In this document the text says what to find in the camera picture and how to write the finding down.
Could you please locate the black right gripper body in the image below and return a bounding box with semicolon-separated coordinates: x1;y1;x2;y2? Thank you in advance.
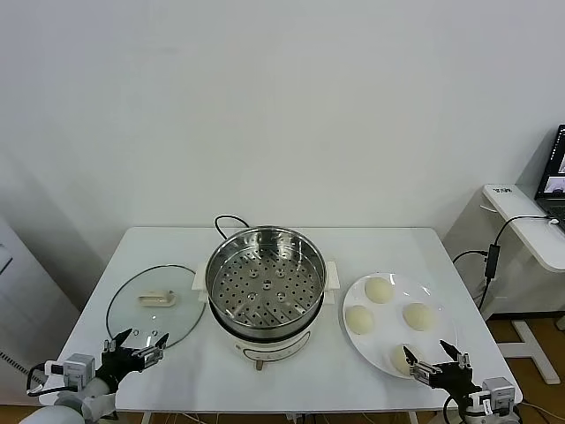
430;360;480;397

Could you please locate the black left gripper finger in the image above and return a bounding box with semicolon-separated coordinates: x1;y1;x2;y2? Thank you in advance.
102;328;132;354
136;333;170;364

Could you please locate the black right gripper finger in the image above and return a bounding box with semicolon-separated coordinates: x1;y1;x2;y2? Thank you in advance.
440;339;472;370
403;344;439;382

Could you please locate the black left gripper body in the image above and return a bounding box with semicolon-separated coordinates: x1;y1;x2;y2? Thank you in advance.
96;347;142;392

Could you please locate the white steamed baozi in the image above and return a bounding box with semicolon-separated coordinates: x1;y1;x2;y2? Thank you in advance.
344;305;376;336
364;276;395;305
389;343;420;377
403;302;436;331

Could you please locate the round glass pot lid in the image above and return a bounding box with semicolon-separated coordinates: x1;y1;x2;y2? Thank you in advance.
105;263;207;351

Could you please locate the perforated stainless steamer basket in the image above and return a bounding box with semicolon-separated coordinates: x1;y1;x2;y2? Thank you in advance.
205;225;328;337

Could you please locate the large white plate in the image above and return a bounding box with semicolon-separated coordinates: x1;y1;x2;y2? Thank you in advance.
343;272;459;380

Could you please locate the black power adapter brick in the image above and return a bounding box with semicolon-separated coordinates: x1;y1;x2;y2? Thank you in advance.
485;242;501;279

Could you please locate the white side desk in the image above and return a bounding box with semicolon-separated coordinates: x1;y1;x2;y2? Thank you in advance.
478;183;565;385

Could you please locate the black open laptop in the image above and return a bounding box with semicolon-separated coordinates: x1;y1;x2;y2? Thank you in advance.
533;124;565;231

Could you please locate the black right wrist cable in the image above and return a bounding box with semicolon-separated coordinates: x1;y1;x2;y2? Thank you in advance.
442;391;463;424

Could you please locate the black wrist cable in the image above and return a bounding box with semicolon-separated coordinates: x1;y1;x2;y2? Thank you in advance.
25;362;50;395
442;391;463;424

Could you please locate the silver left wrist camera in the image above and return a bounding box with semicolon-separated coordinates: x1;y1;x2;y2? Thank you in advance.
43;352;96;390

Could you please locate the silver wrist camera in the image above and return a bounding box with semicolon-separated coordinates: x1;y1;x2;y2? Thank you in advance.
480;376;517;410
43;352;96;390

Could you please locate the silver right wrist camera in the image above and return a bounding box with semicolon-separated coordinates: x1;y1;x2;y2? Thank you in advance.
480;376;517;410

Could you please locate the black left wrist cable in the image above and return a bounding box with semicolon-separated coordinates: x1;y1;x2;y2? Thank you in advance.
25;362;50;395

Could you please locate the striped braided cable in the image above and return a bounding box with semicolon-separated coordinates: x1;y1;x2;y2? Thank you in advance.
0;351;34;376

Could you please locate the black adapter mains cable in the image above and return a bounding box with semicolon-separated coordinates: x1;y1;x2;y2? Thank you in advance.
453;249;493;311

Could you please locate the black cooker power cord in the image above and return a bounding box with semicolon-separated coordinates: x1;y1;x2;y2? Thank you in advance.
214;215;252;242

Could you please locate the black laptop charging cable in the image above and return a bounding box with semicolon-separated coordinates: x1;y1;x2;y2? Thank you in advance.
493;214;560;246

